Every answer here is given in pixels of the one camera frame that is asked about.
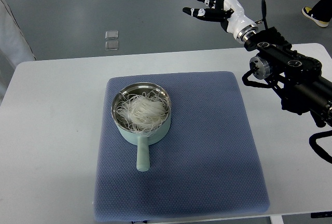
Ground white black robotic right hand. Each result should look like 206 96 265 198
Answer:
183 0 258 44

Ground white vermicelli noodle nest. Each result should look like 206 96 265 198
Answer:
115 90 171 136

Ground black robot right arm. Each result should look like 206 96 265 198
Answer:
242 0 331 128

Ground mint green steel pot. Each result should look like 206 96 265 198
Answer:
112 82 171 172

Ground person leg with yellow shoe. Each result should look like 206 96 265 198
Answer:
301 0 331 27

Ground lower clear floor square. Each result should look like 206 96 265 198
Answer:
105 40 119 51

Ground clear floor square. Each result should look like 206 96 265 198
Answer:
105 40 119 51
105 30 119 39

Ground upper clear floor square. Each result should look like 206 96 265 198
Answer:
105 30 119 39

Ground blue grey textured mat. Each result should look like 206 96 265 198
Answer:
94 72 270 222

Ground black table control panel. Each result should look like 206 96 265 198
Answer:
310 212 332 219

